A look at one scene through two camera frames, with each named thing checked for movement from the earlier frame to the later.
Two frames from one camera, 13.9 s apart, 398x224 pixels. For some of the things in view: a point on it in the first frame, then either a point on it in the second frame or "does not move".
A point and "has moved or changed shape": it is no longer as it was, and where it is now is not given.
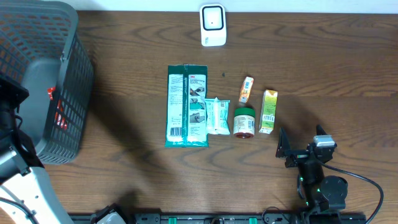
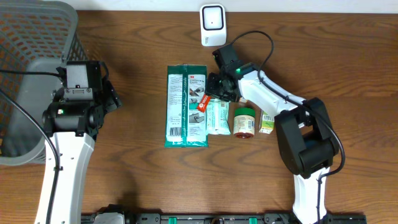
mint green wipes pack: x=217 y=114 does not move
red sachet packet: x=58 y=119 has moved or changed shape
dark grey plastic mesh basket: x=42 y=45 does not move
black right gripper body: x=298 y=157 to x=217 y=86
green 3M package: x=187 y=91 does not move
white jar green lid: x=244 y=122 does not move
